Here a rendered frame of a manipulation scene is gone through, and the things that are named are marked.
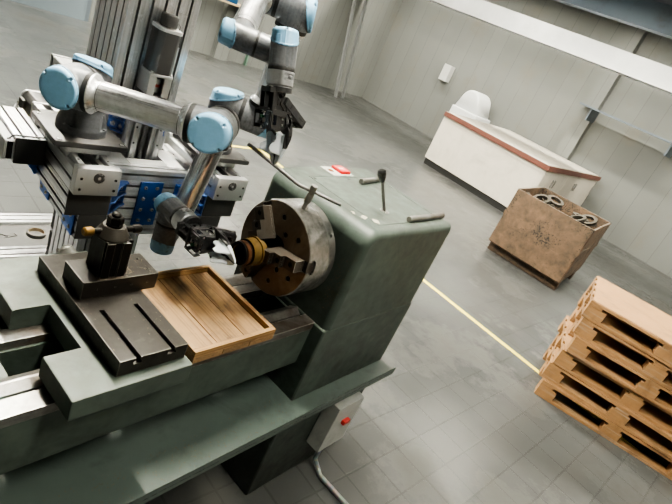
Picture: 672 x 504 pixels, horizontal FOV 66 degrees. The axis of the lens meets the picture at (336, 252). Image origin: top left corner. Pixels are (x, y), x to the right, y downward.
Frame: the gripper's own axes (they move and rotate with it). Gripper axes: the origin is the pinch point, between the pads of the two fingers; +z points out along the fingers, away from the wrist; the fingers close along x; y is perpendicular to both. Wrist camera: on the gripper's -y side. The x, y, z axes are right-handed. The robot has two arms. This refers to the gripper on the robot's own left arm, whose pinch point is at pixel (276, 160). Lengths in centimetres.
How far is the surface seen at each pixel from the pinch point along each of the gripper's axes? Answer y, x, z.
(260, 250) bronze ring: 0.7, -1.6, 27.4
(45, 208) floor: -40, -240, 64
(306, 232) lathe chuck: -8.9, 7.3, 20.3
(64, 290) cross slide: 51, -17, 37
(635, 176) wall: -1005, -55, -9
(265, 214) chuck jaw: -5.6, -7.5, 17.8
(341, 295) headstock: -25, 12, 42
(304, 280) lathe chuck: -9.5, 8.5, 35.3
